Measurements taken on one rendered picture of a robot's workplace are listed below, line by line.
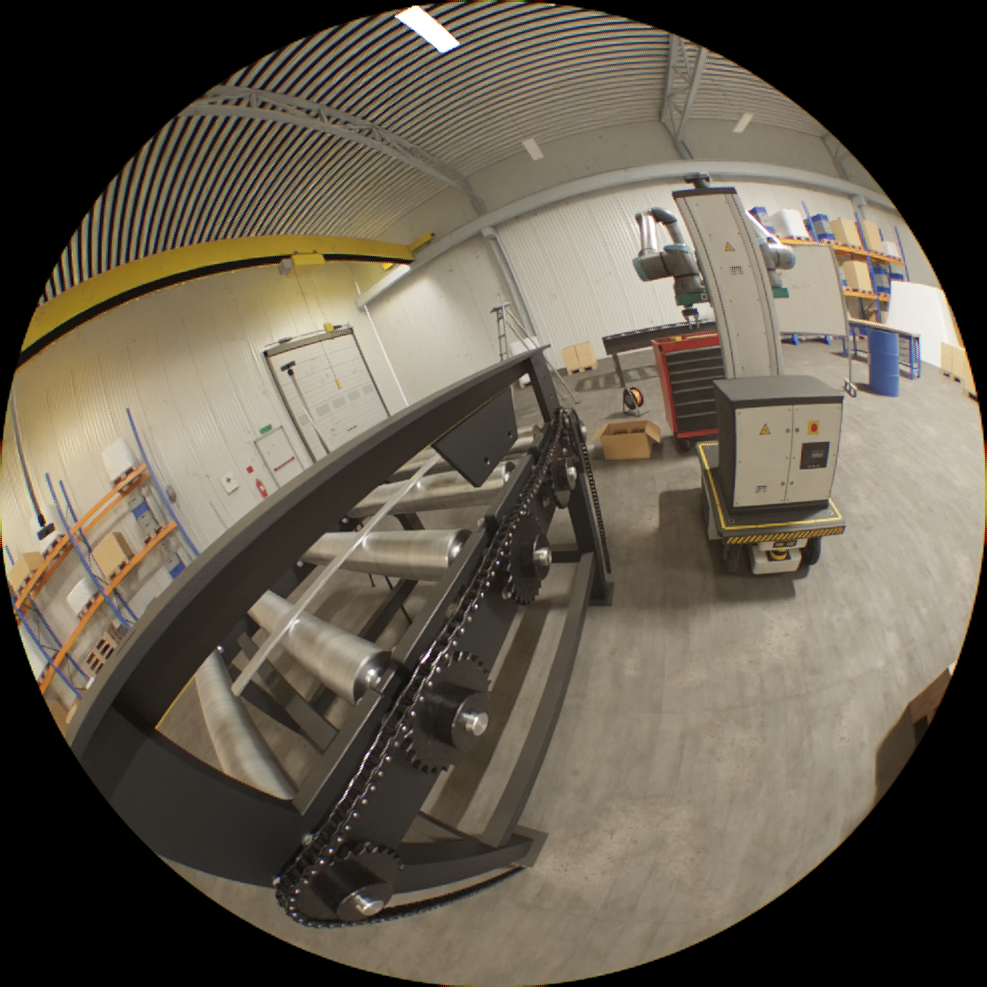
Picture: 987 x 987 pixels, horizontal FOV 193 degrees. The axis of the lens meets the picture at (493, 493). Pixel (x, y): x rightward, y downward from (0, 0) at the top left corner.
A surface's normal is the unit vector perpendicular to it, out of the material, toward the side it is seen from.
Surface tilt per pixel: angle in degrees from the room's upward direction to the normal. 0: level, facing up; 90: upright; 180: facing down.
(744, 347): 90
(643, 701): 0
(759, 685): 0
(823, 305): 90
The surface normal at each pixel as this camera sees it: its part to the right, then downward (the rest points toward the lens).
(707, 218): -0.44, 0.55
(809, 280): -0.69, 0.54
